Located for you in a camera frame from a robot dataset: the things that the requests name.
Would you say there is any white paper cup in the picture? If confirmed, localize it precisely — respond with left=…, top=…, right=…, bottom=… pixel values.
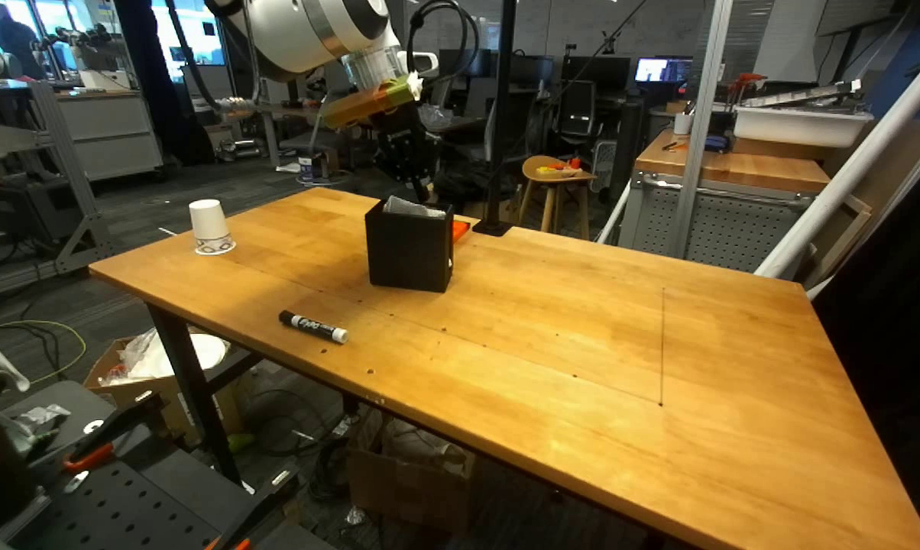
left=188, top=195, right=239, bottom=258

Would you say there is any white upright frame post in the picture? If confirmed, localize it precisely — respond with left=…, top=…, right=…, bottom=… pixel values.
left=670, top=0, right=736, bottom=258

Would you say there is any black perforated tool cart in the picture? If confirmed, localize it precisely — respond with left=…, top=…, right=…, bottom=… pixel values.
left=0, top=378, right=329, bottom=550

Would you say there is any cardboard box with plastic bag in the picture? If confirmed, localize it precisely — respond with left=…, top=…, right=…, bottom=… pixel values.
left=82, top=326, right=252, bottom=442

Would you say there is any black vertical stand pole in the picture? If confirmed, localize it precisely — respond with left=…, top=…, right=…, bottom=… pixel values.
left=475, top=0, right=524, bottom=238

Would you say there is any white drawer cabinet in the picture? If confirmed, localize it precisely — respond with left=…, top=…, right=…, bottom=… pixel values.
left=54, top=88, right=164, bottom=184

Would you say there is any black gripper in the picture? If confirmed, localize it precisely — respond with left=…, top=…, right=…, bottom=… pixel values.
left=371, top=104, right=443, bottom=207

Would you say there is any white slanted frame beam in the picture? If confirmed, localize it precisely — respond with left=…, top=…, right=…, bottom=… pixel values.
left=752, top=39, right=920, bottom=283

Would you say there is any black office chair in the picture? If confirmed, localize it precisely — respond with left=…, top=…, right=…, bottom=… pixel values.
left=554, top=75, right=601, bottom=145

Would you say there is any grey perforated bench panel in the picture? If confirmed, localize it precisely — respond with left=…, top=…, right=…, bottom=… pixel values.
left=597, top=172, right=873, bottom=277

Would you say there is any black square basket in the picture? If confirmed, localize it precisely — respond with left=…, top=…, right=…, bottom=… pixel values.
left=365, top=193, right=460, bottom=297

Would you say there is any wooden workbench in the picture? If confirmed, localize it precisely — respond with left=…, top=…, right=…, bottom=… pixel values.
left=629, top=126, right=834, bottom=195

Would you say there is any grey metal shelf frame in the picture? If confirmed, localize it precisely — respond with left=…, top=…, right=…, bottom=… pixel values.
left=0, top=75, right=116, bottom=303

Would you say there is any person in dark clothes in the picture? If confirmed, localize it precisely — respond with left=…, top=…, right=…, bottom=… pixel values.
left=0, top=0, right=46, bottom=78

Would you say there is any lit computer monitor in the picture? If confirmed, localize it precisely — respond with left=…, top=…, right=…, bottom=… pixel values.
left=634, top=56, right=694, bottom=88

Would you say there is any pale floor cable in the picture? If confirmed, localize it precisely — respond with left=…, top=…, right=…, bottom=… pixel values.
left=0, top=318, right=91, bottom=390

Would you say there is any brown cardboard box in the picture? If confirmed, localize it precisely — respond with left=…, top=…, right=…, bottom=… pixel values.
left=346, top=405, right=483, bottom=537

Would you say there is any round wooden stool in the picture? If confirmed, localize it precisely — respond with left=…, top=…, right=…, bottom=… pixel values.
left=518, top=151, right=597, bottom=235

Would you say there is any black marker with white cap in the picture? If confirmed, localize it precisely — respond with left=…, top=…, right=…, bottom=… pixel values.
left=274, top=307, right=353, bottom=348

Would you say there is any white plastic tub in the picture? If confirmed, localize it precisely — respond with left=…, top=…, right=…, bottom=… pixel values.
left=732, top=99, right=877, bottom=151

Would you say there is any orange clamp base plate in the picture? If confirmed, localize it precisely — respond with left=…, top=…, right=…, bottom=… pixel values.
left=451, top=214, right=481, bottom=247

